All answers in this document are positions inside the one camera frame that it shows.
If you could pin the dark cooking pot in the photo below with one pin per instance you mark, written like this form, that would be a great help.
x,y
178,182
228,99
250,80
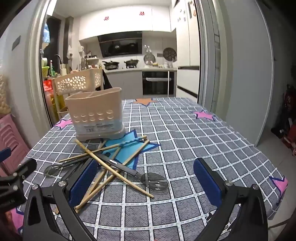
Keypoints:
x,y
131,63

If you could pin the dark red object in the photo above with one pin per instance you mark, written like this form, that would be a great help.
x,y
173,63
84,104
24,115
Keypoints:
x,y
286,111

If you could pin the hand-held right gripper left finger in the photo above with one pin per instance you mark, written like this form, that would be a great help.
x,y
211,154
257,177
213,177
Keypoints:
x,y
83,180

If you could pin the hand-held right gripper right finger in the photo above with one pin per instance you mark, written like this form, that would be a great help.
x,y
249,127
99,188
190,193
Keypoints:
x,y
207,183

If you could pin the beige flower-cut storage trolley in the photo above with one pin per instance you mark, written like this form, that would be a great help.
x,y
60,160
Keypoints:
x,y
74,81

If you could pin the clear bag of yellow beans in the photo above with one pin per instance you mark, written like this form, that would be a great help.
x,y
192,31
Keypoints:
x,y
3,97

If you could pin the white countertop shelf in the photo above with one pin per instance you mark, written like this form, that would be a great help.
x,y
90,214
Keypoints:
x,y
90,62

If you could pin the yellow cooking oil bottle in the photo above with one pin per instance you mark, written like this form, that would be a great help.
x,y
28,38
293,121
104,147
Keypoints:
x,y
57,102

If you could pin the green detergent bottle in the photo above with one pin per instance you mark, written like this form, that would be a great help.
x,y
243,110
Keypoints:
x,y
51,69

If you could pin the black kitchen faucet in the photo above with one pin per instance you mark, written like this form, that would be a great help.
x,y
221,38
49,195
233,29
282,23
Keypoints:
x,y
59,57

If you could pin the black wok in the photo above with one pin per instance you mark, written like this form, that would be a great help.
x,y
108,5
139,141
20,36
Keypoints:
x,y
111,65

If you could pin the blue patterned chopstick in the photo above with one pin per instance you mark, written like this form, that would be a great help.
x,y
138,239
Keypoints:
x,y
129,141

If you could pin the dark wall switch panel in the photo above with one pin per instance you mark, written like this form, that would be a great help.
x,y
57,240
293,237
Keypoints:
x,y
16,42

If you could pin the white refrigerator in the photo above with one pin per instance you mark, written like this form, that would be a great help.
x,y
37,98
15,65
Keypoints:
x,y
185,46

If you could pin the white knife block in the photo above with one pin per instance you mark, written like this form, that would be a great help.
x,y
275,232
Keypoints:
x,y
62,69

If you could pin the stack of pink plastic stools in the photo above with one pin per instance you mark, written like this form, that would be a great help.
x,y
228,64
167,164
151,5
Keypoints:
x,y
11,139

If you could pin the black built-in oven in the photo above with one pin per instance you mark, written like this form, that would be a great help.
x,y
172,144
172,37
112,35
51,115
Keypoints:
x,y
159,83

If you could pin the white upper kitchen cabinets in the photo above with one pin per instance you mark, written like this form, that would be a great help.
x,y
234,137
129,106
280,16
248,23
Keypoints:
x,y
127,23

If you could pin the black range hood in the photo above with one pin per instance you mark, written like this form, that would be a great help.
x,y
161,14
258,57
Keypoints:
x,y
120,44

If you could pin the wooden chopstick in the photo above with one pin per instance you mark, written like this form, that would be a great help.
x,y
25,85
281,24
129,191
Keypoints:
x,y
138,186
92,193
116,154
101,146
138,151

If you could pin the black hanging cloth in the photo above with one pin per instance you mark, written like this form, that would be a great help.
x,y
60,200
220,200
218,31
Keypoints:
x,y
106,80

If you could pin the beige plastic utensil holder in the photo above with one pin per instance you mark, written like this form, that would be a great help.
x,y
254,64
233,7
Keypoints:
x,y
94,104

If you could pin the dark round wall trivet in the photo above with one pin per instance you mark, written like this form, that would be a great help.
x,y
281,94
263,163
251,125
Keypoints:
x,y
170,53

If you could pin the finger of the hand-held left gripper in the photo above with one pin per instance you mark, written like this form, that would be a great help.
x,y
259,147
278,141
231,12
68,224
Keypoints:
x,y
26,168
5,154

